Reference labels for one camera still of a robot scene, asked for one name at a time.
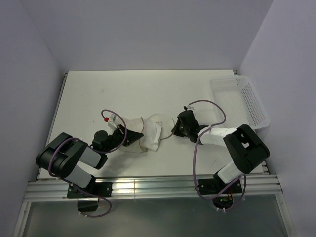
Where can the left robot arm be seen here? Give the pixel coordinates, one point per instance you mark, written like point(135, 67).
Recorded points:
point(61, 156)

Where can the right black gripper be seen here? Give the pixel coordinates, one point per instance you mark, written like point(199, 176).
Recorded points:
point(176, 131)

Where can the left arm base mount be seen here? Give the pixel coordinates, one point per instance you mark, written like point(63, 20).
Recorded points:
point(92, 200)

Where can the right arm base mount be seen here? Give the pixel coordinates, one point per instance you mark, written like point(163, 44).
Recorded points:
point(213, 186)

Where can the white plastic basket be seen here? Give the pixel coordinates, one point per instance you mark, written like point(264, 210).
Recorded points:
point(238, 97)

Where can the aluminium rail frame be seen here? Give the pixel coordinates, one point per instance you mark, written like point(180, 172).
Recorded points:
point(150, 188)

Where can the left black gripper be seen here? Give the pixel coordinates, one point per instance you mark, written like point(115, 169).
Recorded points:
point(132, 136)

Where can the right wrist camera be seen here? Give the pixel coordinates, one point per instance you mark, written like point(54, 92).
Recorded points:
point(188, 107)

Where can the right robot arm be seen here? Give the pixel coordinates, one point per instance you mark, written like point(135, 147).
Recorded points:
point(246, 149)

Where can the white bra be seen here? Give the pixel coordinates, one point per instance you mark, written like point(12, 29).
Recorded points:
point(151, 138)

